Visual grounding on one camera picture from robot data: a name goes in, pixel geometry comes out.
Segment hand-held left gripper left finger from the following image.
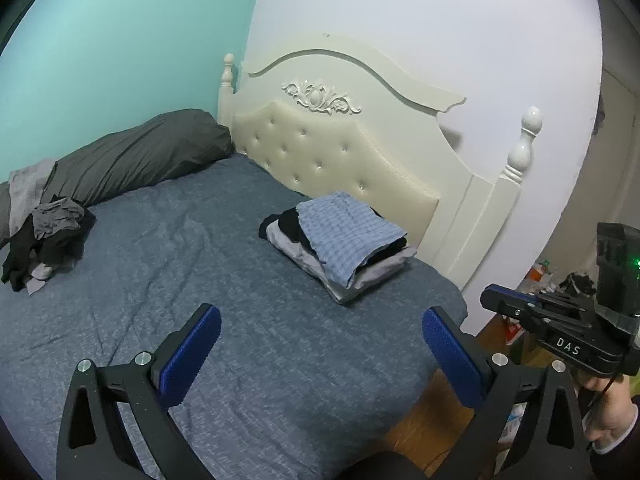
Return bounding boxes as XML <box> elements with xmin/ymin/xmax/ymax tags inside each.
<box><xmin>56</xmin><ymin>302</ymin><xmax>222</xmax><ymax>480</ymax></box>

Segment folded grey garment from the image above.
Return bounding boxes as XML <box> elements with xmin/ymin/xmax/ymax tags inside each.
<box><xmin>265</xmin><ymin>222</ymin><xmax>419</xmax><ymax>305</ymax></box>

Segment person's right hand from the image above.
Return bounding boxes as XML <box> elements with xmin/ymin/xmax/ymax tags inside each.
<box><xmin>580</xmin><ymin>374</ymin><xmax>633</xmax><ymax>444</ymax></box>

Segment pale grey cloth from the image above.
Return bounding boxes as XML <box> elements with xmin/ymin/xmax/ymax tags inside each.
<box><xmin>7</xmin><ymin>158</ymin><xmax>59</xmax><ymax>234</ymax></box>

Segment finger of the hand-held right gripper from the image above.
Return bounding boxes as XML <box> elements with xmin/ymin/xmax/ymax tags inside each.
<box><xmin>480</xmin><ymin>291</ymin><xmax>542</xmax><ymax>329</ymax></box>
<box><xmin>486</xmin><ymin>283</ymin><xmax>537</xmax><ymax>307</ymax></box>

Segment dark grey pillow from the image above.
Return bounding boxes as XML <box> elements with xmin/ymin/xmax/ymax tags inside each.
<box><xmin>0</xmin><ymin>180</ymin><xmax>16</xmax><ymax>252</ymax></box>
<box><xmin>42</xmin><ymin>109</ymin><xmax>236</xmax><ymax>209</ymax></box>

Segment crumpled dark grey garment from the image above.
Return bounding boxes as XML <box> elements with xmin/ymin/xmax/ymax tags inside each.
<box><xmin>32</xmin><ymin>197</ymin><xmax>86</xmax><ymax>241</ymax></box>

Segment orange bottle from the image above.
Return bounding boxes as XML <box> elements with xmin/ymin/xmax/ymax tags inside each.
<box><xmin>529</xmin><ymin>260</ymin><xmax>552</xmax><ymax>287</ymax></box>

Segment cream tufted headboard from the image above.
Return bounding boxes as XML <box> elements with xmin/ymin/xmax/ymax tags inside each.
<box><xmin>217</xmin><ymin>33</ymin><xmax>545</xmax><ymax>307</ymax></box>

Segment dark clothes on floor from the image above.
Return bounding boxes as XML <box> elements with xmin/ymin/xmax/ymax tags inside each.
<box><xmin>559</xmin><ymin>272</ymin><xmax>599</xmax><ymax>297</ymax></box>

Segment crumpled black garment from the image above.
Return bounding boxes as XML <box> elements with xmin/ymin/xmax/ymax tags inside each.
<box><xmin>1</xmin><ymin>205</ymin><xmax>97</xmax><ymax>294</ymax></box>

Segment blue-grey patterned bed blanket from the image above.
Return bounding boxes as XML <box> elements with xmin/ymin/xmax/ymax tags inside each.
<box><xmin>0</xmin><ymin>152</ymin><xmax>468</xmax><ymax>480</ymax></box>

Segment person's right forearm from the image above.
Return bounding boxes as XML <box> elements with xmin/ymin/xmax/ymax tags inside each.
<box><xmin>589</xmin><ymin>392</ymin><xmax>640</xmax><ymax>457</ymax></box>

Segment crumpled light grey garment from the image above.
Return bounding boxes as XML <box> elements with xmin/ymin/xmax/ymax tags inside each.
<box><xmin>25</xmin><ymin>260</ymin><xmax>57</xmax><ymax>296</ymax></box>

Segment grey door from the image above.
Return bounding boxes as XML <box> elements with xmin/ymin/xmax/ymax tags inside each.
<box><xmin>597</xmin><ymin>67</ymin><xmax>640</xmax><ymax>226</ymax></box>

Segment blue plaid shorts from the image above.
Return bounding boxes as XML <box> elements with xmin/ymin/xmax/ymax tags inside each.
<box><xmin>296</xmin><ymin>191</ymin><xmax>409</xmax><ymax>292</ymax></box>

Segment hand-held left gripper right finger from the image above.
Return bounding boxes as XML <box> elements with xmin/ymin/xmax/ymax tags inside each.
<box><xmin>421</xmin><ymin>306</ymin><xmax>597</xmax><ymax>480</ymax></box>

